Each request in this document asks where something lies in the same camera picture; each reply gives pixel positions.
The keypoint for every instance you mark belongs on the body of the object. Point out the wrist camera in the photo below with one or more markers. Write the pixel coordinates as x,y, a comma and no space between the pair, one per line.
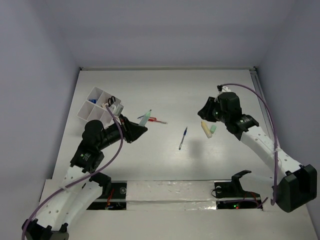
116,110
223,89

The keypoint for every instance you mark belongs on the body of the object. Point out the red gel pen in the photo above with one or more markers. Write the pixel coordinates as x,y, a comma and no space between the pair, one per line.
159,121

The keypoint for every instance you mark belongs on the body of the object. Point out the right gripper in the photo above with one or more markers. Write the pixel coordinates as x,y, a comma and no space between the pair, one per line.
205,112

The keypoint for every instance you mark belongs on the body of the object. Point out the green highlighter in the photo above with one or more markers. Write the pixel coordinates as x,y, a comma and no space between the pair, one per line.
144,120

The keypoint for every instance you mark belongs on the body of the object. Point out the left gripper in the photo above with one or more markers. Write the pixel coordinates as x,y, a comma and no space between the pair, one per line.
131,131

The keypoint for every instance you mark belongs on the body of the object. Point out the blue ballpoint pen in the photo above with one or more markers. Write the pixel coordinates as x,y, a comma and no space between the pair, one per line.
182,139

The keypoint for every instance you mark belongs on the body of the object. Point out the yellow highlighter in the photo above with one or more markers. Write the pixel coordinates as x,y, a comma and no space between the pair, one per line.
206,129

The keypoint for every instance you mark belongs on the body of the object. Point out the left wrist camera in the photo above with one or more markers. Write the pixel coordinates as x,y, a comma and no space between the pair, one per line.
116,110

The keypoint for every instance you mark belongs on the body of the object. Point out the black handled scissors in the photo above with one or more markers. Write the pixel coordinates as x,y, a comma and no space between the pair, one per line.
111,100

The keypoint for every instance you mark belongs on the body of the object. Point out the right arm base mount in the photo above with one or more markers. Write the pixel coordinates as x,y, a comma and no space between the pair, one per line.
230,195

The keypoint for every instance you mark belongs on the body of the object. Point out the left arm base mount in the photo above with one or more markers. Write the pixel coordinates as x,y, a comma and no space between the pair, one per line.
113,195

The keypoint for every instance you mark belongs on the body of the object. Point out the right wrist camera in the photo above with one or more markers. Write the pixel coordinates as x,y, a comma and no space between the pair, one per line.
223,89

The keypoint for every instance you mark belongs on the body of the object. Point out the green highlighter cap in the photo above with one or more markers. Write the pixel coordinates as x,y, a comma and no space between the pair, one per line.
213,129

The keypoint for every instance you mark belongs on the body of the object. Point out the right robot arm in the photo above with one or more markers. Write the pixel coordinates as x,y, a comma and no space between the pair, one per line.
292,184

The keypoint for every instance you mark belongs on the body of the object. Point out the blue correction fluid bottle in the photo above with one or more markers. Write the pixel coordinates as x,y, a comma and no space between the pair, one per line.
94,101

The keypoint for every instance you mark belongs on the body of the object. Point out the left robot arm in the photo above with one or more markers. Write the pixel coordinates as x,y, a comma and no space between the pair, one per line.
83,182

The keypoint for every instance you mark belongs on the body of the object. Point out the aluminium side rail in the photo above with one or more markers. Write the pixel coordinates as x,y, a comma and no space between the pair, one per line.
267,112

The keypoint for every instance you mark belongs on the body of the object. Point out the white compartment organizer box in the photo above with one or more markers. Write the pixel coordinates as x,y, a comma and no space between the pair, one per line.
90,111

